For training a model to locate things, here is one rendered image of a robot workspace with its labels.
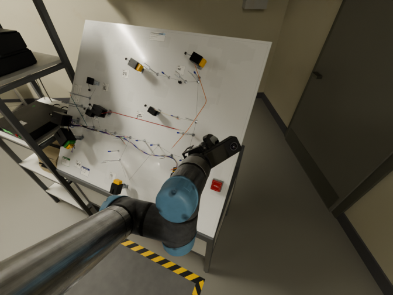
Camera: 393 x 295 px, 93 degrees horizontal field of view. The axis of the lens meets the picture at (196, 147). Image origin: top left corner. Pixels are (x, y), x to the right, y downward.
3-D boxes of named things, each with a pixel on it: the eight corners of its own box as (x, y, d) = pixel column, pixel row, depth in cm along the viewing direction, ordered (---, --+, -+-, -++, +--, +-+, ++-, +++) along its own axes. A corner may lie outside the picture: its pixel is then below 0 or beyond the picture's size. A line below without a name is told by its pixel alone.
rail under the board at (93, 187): (211, 244, 103) (212, 240, 99) (59, 175, 137) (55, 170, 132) (215, 235, 107) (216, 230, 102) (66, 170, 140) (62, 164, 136)
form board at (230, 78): (58, 167, 134) (56, 168, 133) (87, 21, 124) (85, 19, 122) (214, 236, 101) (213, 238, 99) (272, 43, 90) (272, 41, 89)
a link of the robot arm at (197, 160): (196, 157, 41) (213, 188, 42) (202, 149, 45) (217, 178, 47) (169, 168, 44) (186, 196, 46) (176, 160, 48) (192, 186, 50)
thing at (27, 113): (30, 144, 122) (23, 136, 118) (-4, 130, 132) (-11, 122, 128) (72, 117, 144) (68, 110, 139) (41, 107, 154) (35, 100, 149)
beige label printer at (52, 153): (62, 178, 152) (49, 162, 138) (42, 171, 157) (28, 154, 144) (89, 153, 172) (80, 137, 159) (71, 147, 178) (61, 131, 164)
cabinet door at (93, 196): (141, 226, 150) (128, 200, 123) (89, 201, 166) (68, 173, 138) (142, 223, 152) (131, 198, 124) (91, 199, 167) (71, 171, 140)
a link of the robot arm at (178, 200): (151, 221, 36) (151, 184, 33) (173, 189, 46) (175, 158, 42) (190, 233, 34) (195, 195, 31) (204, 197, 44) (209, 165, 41)
